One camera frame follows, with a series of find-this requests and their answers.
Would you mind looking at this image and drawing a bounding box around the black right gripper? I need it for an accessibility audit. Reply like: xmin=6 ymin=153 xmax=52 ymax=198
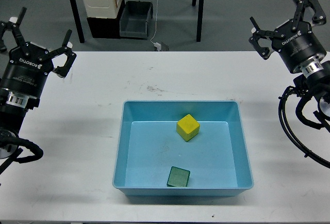
xmin=249 ymin=0 xmax=326 ymax=74

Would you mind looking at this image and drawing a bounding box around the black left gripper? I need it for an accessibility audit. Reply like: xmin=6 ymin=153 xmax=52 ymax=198
xmin=1 ymin=7 xmax=77 ymax=99

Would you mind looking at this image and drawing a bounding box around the yellow block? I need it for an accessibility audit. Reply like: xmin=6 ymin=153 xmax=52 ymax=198
xmin=176 ymin=114 xmax=200 ymax=142

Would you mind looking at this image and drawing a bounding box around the green block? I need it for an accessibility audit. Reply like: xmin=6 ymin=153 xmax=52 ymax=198
xmin=167 ymin=166 xmax=190 ymax=187

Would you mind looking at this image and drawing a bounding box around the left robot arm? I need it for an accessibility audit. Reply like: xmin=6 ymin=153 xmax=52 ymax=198
xmin=1 ymin=7 xmax=76 ymax=172

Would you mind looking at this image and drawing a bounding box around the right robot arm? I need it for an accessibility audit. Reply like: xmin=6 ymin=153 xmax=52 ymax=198
xmin=249 ymin=0 xmax=329 ymax=168

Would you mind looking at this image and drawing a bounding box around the blue plastic box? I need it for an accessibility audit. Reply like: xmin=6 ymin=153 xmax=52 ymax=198
xmin=113 ymin=101 xmax=254 ymax=197

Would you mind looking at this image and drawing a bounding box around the black crate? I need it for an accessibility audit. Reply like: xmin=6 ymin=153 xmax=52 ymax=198
xmin=87 ymin=0 xmax=125 ymax=39

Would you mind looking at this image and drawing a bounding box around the black table leg left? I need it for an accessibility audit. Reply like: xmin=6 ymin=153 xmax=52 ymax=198
xmin=69 ymin=0 xmax=85 ymax=43

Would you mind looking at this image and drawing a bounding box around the black table leg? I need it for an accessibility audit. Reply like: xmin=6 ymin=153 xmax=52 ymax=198
xmin=191 ymin=0 xmax=206 ymax=43
xmin=69 ymin=0 xmax=85 ymax=43

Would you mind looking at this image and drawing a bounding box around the black table leg right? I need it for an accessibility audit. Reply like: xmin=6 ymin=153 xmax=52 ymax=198
xmin=191 ymin=0 xmax=206 ymax=43

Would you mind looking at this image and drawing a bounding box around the grey plastic bin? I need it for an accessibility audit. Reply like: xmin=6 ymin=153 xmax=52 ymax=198
xmin=120 ymin=1 xmax=153 ymax=40

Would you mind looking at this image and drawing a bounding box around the white power adapter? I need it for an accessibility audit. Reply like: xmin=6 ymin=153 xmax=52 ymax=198
xmin=153 ymin=42 xmax=162 ymax=51

